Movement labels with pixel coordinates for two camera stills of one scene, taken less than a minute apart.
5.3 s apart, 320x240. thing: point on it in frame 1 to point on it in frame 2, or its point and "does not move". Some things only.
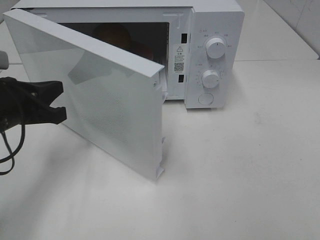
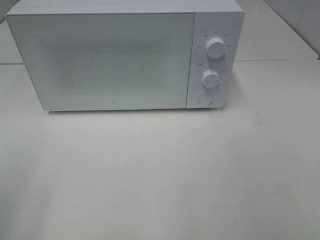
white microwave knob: [210, 79] does not move
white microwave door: [111, 97] to [106, 60]
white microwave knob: [215, 48] does not move
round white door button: [206, 98] does not move
